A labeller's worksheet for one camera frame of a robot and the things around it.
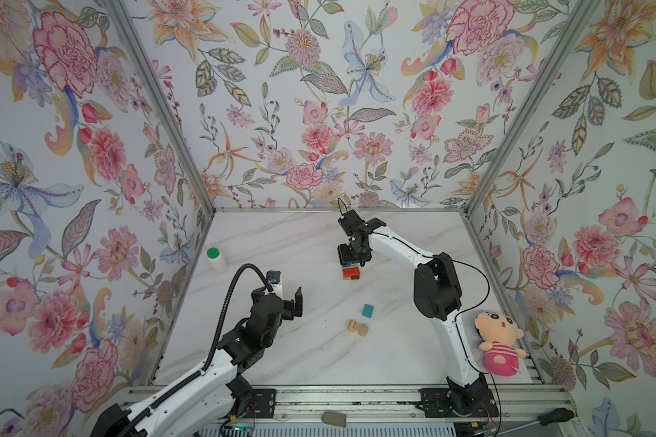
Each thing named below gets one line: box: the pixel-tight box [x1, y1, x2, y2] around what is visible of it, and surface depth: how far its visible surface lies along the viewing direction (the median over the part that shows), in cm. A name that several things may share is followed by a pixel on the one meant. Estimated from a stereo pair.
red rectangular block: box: [342, 267, 361, 278], surface depth 100 cm
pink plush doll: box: [474, 311, 528, 377], surface depth 80 cm
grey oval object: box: [320, 410, 348, 428], surface depth 72 cm
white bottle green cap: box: [205, 246, 228, 275], surface depth 97 cm
